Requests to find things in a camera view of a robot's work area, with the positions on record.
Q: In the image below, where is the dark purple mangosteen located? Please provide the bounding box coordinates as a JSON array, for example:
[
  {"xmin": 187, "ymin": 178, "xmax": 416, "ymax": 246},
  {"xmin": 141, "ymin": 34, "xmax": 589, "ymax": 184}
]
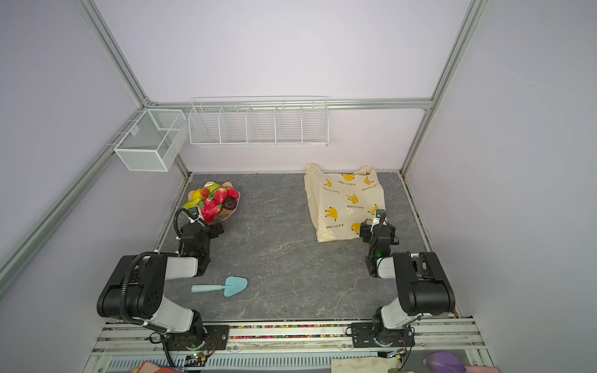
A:
[{"xmin": 222, "ymin": 197, "xmax": 238, "ymax": 211}]

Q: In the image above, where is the beige cloth at edge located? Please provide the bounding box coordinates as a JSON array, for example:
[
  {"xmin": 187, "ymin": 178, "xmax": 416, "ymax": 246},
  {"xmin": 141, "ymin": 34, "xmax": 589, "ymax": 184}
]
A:
[{"xmin": 331, "ymin": 357, "xmax": 402, "ymax": 373}]

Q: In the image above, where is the purple object at edge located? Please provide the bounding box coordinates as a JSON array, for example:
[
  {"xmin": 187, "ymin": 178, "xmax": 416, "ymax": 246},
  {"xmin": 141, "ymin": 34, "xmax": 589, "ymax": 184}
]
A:
[{"xmin": 423, "ymin": 351, "xmax": 466, "ymax": 373}]

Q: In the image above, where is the banana print plastic bag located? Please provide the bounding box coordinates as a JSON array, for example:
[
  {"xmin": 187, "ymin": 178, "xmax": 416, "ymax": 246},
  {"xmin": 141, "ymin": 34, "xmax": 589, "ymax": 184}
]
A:
[{"xmin": 304, "ymin": 163, "xmax": 386, "ymax": 242}]

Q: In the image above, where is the green apple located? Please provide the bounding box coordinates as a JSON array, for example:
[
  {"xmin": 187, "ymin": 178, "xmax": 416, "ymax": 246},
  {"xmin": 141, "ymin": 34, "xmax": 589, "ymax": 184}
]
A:
[{"xmin": 206, "ymin": 183, "xmax": 221, "ymax": 193}]

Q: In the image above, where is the green pear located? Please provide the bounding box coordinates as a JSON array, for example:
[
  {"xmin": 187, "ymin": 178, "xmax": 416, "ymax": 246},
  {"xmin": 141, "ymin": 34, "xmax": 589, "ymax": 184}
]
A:
[{"xmin": 183, "ymin": 196, "xmax": 204, "ymax": 210}]

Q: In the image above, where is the pink wavy fruit plate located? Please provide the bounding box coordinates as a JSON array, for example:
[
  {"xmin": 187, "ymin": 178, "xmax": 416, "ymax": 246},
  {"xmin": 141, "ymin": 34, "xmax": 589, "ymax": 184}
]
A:
[{"xmin": 183, "ymin": 182, "xmax": 240, "ymax": 224}]

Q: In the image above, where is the yellow lemon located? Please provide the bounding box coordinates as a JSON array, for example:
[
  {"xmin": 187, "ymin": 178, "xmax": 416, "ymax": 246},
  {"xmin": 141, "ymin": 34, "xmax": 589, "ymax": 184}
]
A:
[{"xmin": 191, "ymin": 189, "xmax": 205, "ymax": 200}]

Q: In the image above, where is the white wire shelf long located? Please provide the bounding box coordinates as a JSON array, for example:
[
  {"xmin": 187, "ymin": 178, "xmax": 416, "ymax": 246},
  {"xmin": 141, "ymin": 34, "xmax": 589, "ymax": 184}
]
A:
[{"xmin": 188, "ymin": 96, "xmax": 330, "ymax": 146}]

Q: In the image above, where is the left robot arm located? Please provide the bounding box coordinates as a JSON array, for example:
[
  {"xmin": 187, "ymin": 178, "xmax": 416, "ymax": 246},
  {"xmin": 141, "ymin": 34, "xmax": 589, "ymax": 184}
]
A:
[{"xmin": 96, "ymin": 208, "xmax": 224, "ymax": 351}]

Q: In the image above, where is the white wire basket small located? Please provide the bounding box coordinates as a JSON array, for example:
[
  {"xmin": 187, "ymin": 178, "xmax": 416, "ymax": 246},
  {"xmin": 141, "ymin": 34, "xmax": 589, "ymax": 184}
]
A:
[{"xmin": 114, "ymin": 109, "xmax": 189, "ymax": 172}]

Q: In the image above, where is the light blue plastic spatula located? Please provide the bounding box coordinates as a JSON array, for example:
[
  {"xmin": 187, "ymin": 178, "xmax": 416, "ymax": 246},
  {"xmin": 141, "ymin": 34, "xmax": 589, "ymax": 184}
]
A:
[{"xmin": 191, "ymin": 276, "xmax": 248, "ymax": 298}]

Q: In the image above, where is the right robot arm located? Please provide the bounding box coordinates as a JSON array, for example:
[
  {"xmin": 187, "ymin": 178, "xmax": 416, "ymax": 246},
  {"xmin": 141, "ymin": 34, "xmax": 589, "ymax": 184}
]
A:
[{"xmin": 347, "ymin": 209, "xmax": 456, "ymax": 350}]

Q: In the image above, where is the pink dragon fruit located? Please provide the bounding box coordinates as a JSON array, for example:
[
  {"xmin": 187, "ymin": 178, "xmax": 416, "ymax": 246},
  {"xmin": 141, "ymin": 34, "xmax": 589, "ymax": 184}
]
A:
[{"xmin": 198, "ymin": 199, "xmax": 222, "ymax": 222}]

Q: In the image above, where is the red strawberry large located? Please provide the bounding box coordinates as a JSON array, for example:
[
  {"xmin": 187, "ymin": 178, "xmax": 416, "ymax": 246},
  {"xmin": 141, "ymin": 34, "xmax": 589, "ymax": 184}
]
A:
[{"xmin": 213, "ymin": 187, "xmax": 228, "ymax": 205}]

